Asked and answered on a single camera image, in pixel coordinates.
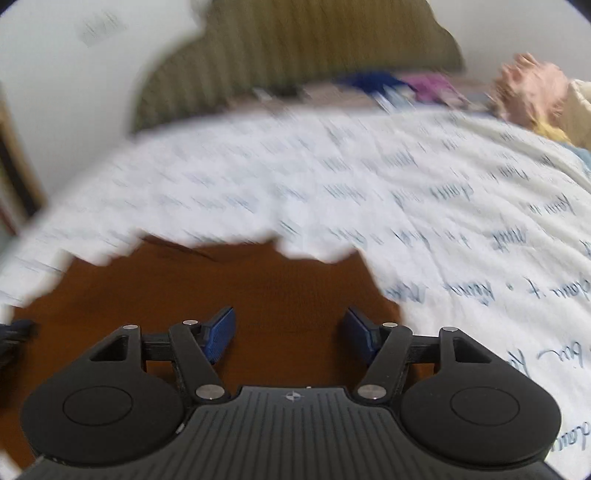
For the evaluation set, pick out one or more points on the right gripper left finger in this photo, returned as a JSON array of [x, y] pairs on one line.
[[196, 347]]

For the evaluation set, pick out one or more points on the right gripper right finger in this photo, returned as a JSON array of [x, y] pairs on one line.
[[385, 349]]

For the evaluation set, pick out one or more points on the brown knit sweater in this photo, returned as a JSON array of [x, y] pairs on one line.
[[288, 316]]

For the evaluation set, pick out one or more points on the pink clothes pile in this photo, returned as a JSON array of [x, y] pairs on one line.
[[529, 92]]

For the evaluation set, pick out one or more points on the gold tower fan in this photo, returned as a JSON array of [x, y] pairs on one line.
[[22, 195]]

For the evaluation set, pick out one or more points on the white script-print bedsheet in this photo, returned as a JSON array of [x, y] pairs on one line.
[[464, 220]]

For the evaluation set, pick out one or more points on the purple garment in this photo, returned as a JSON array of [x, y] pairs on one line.
[[434, 88]]

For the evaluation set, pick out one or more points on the blue garment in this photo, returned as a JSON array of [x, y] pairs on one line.
[[373, 82]]

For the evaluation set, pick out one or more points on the cream quilted jacket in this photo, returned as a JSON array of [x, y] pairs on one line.
[[575, 119]]

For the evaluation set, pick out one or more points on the olive striped headboard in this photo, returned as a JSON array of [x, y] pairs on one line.
[[279, 45]]

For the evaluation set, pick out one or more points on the white wall sockets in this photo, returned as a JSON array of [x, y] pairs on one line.
[[99, 26]]

